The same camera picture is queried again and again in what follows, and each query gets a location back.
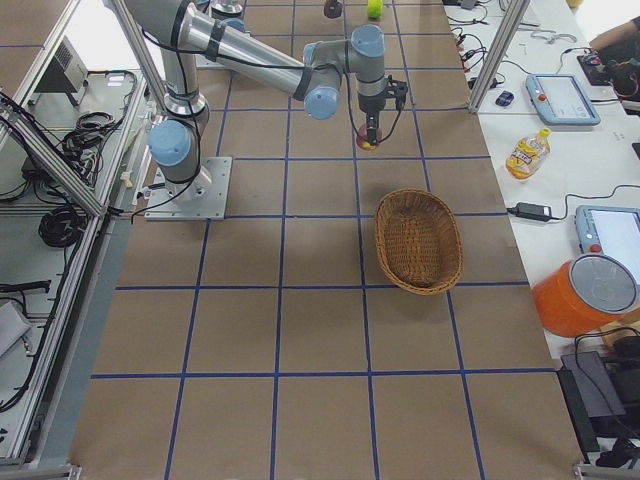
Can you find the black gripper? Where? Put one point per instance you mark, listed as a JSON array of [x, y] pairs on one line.
[[371, 104]]

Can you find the red yellow apple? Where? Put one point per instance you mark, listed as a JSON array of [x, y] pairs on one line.
[[367, 141]]

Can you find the dark red apple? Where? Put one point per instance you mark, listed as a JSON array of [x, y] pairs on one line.
[[333, 9]]

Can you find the wicker basket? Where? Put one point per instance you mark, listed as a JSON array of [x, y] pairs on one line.
[[418, 244]]

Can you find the green apple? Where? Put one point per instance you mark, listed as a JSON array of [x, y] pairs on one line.
[[374, 9]]

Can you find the dark blue pouch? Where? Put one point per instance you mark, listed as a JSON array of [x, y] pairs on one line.
[[505, 99]]

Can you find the orange juice bottle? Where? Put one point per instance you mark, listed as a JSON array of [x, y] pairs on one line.
[[528, 154]]

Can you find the black power adapter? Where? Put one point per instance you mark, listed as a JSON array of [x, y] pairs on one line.
[[530, 211]]

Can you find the teach pendant tablet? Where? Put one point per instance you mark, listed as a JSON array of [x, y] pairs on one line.
[[613, 231], [560, 100]]

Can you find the orange bucket with grey lid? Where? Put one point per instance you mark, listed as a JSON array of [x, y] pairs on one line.
[[584, 294]]

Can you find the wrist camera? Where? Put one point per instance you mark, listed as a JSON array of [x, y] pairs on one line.
[[397, 91]]

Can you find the aluminium frame post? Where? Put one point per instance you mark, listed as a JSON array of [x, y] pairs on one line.
[[502, 39]]

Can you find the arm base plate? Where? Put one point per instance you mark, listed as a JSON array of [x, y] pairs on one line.
[[204, 199]]

